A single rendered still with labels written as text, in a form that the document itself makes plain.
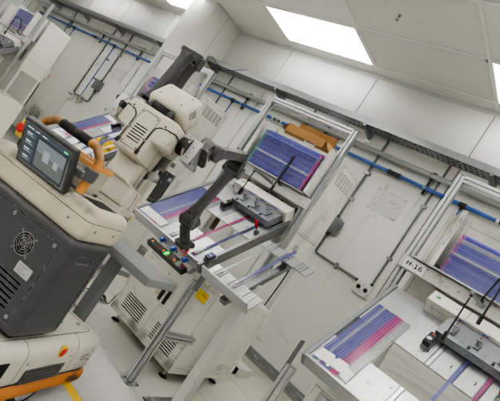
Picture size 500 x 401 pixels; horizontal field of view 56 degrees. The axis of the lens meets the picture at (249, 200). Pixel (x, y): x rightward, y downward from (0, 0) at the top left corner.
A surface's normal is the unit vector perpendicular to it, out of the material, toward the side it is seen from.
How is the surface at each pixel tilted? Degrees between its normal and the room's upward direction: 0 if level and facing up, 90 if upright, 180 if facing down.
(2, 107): 90
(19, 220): 90
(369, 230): 90
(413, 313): 44
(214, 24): 90
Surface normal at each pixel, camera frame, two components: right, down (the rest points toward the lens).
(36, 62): 0.66, 0.43
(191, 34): -0.50, -0.36
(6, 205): -0.25, -0.20
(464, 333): 0.05, -0.85
